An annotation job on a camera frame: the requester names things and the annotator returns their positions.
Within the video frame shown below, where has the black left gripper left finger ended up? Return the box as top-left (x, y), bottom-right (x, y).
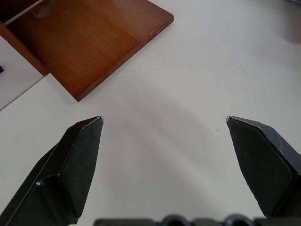
top-left (0, 115), bottom-right (105, 226)

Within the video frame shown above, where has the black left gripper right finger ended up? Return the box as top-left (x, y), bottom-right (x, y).
top-left (225, 115), bottom-right (301, 219)

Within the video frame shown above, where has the brown wooden tray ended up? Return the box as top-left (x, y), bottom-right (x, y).
top-left (0, 0), bottom-right (174, 103)

